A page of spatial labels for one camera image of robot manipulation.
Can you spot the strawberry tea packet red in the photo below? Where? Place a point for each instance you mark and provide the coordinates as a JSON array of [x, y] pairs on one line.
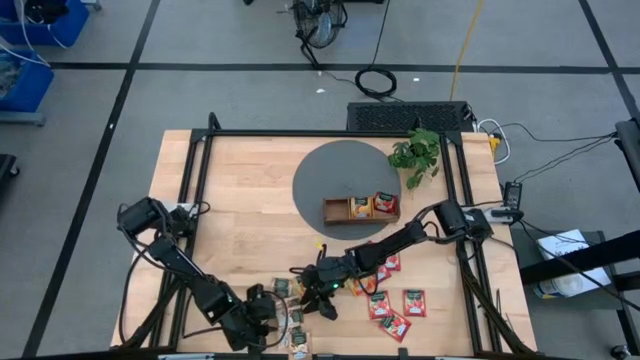
[[380, 307], [393, 263], [415, 304], [395, 327], [384, 275], [386, 204]]

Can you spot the small black device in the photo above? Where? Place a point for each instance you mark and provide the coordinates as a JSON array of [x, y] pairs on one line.
[[45, 10]]

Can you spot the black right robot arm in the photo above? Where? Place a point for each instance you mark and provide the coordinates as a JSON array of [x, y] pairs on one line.
[[395, 242]]

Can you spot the black aluminium table frame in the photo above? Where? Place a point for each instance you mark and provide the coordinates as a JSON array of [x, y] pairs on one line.
[[300, 133]]

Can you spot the white paper stack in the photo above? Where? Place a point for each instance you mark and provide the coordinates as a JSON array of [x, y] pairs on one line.
[[557, 245]]

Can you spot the yellow power plug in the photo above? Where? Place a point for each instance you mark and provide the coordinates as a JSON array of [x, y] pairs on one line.
[[494, 145]]

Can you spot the black floor fan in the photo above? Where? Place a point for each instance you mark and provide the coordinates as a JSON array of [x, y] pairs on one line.
[[320, 25]]

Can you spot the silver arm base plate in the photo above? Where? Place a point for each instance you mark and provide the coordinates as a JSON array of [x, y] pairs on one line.
[[187, 206], [470, 214]]

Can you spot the green potted plant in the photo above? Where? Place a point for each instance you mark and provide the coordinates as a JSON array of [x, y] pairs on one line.
[[417, 150]]

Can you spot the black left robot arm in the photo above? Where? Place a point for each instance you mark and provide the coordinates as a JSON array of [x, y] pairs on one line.
[[175, 257]]

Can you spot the grey dolly platform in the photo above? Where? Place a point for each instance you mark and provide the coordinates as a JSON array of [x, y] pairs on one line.
[[20, 119]]

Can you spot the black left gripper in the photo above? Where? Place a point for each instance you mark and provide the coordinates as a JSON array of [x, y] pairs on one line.
[[245, 320]]

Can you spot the black metal stand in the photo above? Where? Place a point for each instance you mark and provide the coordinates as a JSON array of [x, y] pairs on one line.
[[575, 258]]

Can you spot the black perforated computer case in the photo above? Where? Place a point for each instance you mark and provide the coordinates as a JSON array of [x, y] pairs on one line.
[[400, 117]]

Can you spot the small black controller box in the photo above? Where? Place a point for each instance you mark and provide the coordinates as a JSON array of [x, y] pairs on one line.
[[513, 195]]

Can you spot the grey side table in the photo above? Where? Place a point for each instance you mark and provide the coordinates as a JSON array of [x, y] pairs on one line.
[[524, 250]]

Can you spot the blue plastic bin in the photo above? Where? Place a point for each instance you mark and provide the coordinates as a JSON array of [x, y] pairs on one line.
[[37, 92], [75, 22]]

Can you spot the grey round mat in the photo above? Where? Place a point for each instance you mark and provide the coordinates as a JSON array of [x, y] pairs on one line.
[[340, 165]]

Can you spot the black caster wheel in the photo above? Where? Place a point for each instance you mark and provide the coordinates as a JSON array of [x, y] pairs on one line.
[[620, 352]]

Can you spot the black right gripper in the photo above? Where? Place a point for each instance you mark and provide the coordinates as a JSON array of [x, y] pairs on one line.
[[327, 279]]

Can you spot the wooden three-compartment tray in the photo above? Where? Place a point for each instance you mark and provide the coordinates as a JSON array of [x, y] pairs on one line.
[[336, 211]]

